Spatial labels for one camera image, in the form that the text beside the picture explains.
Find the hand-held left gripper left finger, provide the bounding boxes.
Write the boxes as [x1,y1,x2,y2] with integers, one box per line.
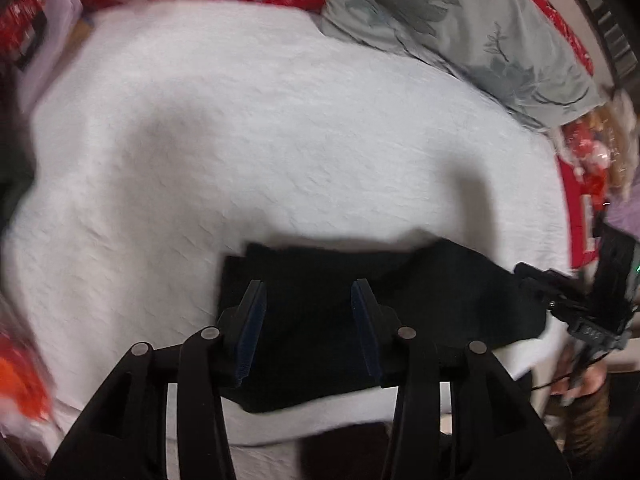
[45,280,267,480]

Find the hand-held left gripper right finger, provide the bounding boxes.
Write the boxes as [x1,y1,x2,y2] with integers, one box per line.
[351,279,573,480]

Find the black pants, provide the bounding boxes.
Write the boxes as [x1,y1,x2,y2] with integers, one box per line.
[216,237,548,415]

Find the grey floral pillow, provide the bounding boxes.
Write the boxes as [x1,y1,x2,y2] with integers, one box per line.
[320,0,603,133]

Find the purple cloth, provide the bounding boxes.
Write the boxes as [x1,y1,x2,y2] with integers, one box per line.
[602,194,640,241]

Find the person's right hand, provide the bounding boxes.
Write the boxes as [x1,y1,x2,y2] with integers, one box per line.
[559,352,608,407]

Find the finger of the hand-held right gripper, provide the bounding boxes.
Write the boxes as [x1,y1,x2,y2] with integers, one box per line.
[530,286,596,321]
[512,261,573,292]

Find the white quilted bedspread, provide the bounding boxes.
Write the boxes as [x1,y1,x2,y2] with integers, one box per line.
[0,0,573,480]

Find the orange red cloth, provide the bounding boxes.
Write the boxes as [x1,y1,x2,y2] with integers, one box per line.
[0,300,57,428]

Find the clear bag of toys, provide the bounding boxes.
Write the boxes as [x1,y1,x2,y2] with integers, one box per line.
[554,89,640,197]

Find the metal window grille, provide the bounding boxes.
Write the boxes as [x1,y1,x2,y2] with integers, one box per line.
[565,0,640,83]

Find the white paper sheets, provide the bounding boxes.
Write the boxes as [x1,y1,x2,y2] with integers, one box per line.
[15,0,87,108]

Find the black bag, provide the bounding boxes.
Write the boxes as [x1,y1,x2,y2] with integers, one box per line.
[0,95,37,223]

